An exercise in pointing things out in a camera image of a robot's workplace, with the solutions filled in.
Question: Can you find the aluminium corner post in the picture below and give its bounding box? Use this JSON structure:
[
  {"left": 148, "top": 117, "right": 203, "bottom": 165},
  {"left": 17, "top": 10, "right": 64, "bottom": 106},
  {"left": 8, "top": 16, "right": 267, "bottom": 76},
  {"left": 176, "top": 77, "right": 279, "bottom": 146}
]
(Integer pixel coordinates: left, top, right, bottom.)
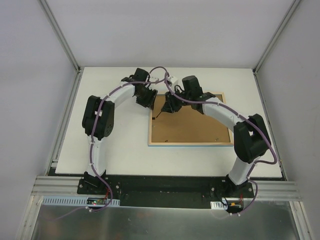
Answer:
[
  {"left": 252, "top": 0, "right": 303, "bottom": 73},
  {"left": 37, "top": 0, "right": 81, "bottom": 72}
]

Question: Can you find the purple cable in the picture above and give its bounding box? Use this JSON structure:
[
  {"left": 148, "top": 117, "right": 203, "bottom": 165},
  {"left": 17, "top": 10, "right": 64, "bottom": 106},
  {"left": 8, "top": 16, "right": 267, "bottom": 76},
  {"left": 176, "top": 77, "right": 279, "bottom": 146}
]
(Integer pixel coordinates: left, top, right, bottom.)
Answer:
[
  {"left": 44, "top": 66, "right": 171, "bottom": 221},
  {"left": 163, "top": 74, "right": 279, "bottom": 219}
]

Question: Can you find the white slotted cable duct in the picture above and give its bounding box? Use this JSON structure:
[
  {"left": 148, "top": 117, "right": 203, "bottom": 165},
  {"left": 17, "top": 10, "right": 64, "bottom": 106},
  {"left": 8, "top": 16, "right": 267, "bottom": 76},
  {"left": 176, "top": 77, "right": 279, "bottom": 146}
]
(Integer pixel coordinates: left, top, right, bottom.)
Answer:
[
  {"left": 210, "top": 201, "right": 228, "bottom": 210},
  {"left": 42, "top": 196, "right": 110, "bottom": 208}
]

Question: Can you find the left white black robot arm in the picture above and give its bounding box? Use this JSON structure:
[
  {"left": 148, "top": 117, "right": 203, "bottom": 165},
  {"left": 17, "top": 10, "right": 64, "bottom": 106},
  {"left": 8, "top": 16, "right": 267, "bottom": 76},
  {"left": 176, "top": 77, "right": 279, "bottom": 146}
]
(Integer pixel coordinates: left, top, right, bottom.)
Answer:
[{"left": 77, "top": 68, "right": 158, "bottom": 195}]

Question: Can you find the aluminium front rail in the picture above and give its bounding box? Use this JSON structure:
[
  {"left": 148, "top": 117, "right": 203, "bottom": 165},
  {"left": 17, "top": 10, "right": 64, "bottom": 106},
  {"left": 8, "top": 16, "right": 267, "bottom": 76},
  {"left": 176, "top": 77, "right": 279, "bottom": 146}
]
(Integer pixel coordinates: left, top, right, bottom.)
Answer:
[{"left": 31, "top": 176, "right": 303, "bottom": 202}]

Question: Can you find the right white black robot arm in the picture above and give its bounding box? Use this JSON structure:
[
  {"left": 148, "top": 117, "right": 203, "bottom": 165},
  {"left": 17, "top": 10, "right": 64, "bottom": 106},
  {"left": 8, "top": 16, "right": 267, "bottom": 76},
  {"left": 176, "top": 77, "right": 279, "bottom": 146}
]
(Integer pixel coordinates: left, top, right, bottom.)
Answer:
[{"left": 161, "top": 75, "right": 271, "bottom": 198}]

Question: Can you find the blue wooden picture frame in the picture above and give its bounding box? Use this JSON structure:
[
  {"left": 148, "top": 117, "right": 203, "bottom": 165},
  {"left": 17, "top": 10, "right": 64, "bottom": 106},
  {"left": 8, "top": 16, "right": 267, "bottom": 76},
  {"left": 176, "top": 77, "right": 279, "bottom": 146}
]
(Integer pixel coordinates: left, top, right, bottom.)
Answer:
[{"left": 148, "top": 94, "right": 234, "bottom": 147}]

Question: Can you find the left aluminium corner post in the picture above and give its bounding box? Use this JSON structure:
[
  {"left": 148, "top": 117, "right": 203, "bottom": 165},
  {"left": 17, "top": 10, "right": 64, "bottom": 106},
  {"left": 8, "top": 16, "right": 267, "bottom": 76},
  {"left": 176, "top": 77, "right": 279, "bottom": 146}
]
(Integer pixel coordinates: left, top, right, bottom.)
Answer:
[{"left": 37, "top": 0, "right": 81, "bottom": 72}]

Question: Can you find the right white slotted cable duct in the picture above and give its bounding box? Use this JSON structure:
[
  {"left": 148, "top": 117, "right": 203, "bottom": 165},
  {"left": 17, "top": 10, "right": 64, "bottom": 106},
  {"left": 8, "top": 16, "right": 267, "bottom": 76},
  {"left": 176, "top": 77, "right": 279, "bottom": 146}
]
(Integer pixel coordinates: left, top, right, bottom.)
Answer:
[{"left": 210, "top": 201, "right": 228, "bottom": 210}]

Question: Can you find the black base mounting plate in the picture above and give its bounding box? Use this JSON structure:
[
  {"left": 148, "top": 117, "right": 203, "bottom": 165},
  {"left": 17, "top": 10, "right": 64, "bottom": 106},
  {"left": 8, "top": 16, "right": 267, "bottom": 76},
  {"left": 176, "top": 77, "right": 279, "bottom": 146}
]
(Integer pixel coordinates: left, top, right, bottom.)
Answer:
[{"left": 77, "top": 175, "right": 254, "bottom": 209}]

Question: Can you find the left white slotted cable duct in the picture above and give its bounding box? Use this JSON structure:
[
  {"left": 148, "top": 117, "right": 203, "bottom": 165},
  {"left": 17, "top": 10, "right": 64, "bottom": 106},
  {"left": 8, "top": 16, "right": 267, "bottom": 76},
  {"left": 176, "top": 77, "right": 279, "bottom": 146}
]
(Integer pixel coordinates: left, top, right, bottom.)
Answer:
[{"left": 42, "top": 196, "right": 110, "bottom": 208}]

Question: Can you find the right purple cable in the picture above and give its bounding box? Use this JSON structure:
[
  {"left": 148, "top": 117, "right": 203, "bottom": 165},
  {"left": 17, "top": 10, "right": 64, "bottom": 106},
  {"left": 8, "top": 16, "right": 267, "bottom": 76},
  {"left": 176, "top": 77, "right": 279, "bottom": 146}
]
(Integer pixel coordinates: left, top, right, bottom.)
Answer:
[{"left": 163, "top": 74, "right": 279, "bottom": 219}]

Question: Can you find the right aluminium corner post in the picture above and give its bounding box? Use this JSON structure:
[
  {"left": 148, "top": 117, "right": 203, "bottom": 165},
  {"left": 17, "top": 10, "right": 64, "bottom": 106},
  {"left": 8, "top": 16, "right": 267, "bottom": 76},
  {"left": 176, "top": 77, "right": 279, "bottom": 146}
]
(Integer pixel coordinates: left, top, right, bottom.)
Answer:
[{"left": 252, "top": 0, "right": 303, "bottom": 73}]

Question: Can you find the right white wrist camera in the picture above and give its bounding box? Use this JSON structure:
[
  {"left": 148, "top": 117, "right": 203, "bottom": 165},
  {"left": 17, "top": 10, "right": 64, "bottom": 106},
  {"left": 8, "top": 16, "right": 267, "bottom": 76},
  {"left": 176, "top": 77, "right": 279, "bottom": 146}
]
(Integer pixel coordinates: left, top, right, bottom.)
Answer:
[{"left": 167, "top": 76, "right": 179, "bottom": 89}]

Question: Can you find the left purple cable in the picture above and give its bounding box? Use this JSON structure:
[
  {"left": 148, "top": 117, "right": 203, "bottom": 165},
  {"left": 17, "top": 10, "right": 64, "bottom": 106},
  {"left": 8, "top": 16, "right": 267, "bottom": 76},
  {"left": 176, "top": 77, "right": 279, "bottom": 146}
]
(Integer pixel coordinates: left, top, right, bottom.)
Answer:
[{"left": 44, "top": 66, "right": 171, "bottom": 221}]

